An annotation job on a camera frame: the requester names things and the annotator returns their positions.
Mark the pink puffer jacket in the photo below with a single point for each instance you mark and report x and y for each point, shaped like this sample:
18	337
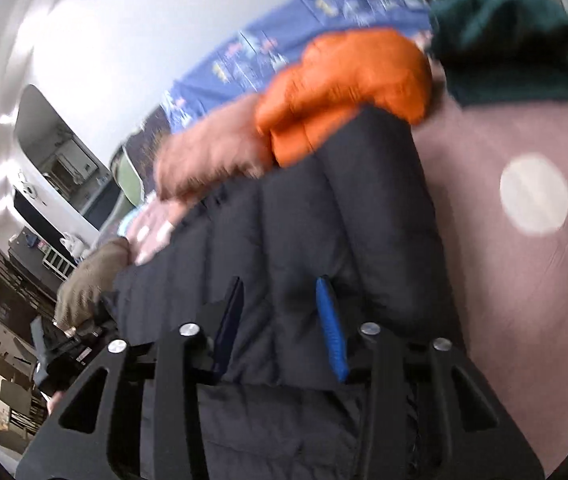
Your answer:
224	144

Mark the blue tree-print bed sheet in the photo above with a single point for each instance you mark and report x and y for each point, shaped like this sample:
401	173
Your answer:
250	58

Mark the dark purple tree-print quilt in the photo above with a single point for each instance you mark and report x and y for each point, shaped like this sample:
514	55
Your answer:
141	148

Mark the dark green fleece garment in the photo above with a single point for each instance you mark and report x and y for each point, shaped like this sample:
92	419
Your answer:
501	51

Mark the pink polka-dot blanket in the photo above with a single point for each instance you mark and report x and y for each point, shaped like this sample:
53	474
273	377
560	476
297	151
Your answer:
498	179

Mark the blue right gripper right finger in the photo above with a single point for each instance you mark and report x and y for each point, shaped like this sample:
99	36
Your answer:
334	336

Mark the black puffer jacket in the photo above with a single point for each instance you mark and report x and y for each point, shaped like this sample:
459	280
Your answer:
358	211

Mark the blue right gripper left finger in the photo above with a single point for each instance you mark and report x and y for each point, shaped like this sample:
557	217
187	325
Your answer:
233	305

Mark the white shelf rack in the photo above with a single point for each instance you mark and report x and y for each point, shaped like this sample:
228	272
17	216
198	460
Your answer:
58	264

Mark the person's left hand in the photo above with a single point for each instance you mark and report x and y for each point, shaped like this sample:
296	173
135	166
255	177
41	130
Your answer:
54	400

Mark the orange puffer jacket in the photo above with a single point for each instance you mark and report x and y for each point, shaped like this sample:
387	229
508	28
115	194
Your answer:
338	74

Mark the olive brown fleece garment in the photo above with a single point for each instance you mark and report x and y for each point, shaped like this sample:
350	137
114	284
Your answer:
79	294

